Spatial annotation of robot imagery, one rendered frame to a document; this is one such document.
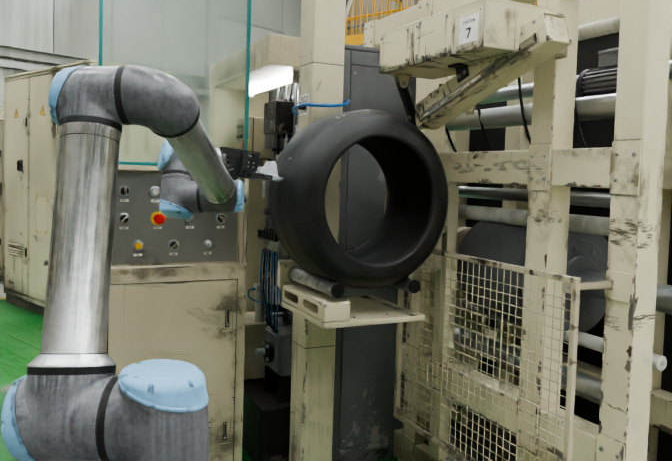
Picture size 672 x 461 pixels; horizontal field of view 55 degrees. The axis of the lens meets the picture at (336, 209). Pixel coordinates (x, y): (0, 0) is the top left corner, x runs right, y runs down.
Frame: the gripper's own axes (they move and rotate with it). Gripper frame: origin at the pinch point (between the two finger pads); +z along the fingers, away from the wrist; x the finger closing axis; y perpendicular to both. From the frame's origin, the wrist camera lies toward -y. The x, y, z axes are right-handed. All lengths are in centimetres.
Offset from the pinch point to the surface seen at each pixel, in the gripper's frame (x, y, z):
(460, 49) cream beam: -25, 47, 42
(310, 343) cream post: 26, -56, 31
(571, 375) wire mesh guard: -61, -42, 68
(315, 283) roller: 0.8, -31.0, 17.4
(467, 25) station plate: -29, 53, 41
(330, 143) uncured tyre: -11.5, 12.9, 10.0
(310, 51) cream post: 28, 48, 15
